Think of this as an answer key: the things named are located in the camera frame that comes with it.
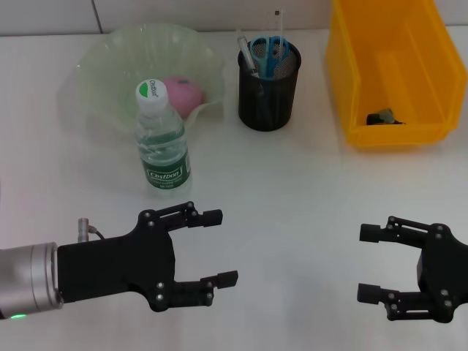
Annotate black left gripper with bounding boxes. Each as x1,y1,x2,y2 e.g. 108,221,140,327
56,200,240,314

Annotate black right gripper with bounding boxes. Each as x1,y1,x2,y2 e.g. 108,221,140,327
356,215,468,325

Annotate water bottle green label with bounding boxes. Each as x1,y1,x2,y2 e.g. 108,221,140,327
134,78,194,200

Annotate green plastic wrapper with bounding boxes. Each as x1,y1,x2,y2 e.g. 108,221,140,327
366,107,409,127

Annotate pink peach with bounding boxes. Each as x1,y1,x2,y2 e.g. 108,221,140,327
162,75,205,120

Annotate grey white ballpoint pen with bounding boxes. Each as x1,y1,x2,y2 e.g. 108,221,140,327
235,29,265,97

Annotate teal blue capped scissors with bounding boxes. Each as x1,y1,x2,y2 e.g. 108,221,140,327
249,35,290,121

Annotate clear plastic ruler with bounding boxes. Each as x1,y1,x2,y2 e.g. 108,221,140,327
272,9,288,76

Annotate black mesh pen cup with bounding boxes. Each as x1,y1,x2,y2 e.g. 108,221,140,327
237,37,303,132

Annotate green glass fruit plate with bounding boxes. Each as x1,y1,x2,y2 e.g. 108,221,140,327
75,22,227,138

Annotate yellow plastic storage bin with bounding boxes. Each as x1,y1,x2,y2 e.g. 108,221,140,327
325,0,468,148

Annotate left gripper cable with plug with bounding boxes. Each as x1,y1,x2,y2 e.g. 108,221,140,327
76,216,106,243

